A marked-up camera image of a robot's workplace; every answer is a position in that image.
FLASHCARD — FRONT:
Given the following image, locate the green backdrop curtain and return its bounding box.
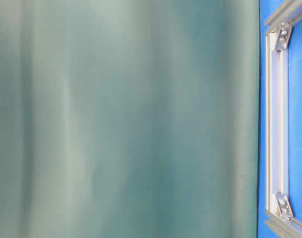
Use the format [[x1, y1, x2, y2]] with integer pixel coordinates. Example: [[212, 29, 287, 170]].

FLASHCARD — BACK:
[[0, 0, 259, 238]]

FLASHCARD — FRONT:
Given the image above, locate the blue table mat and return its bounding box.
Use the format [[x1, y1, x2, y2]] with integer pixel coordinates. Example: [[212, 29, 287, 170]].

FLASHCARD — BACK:
[[257, 0, 302, 238]]

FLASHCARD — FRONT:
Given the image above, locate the silver aluminium extrusion frame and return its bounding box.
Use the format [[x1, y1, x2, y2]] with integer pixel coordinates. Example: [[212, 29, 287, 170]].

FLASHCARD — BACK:
[[264, 0, 302, 238]]

